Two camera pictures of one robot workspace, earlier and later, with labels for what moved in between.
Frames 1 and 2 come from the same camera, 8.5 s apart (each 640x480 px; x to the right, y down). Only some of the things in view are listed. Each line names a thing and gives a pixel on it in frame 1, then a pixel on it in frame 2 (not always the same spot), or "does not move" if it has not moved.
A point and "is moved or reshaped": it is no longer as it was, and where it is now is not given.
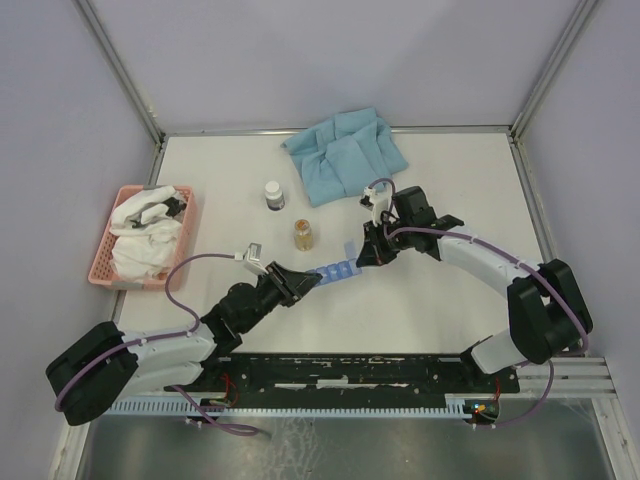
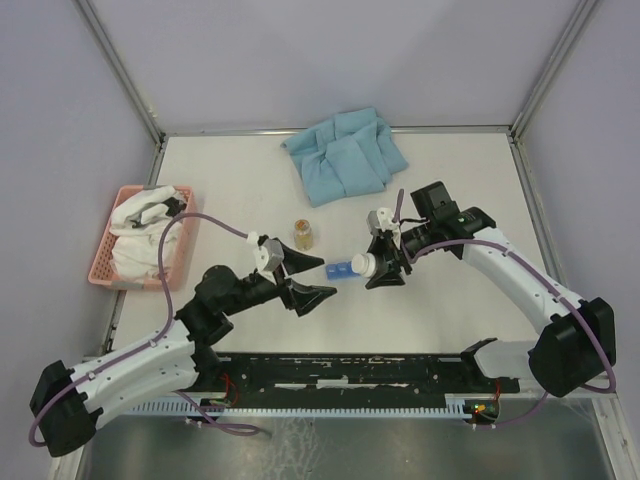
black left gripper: (292, 284) -> (303, 298)
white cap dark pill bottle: (275, 200) is moved or reshaped
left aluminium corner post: (157, 133) does not move
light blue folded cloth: (351, 152) does not move
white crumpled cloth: (148, 225) does not move
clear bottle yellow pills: (303, 235) does not move
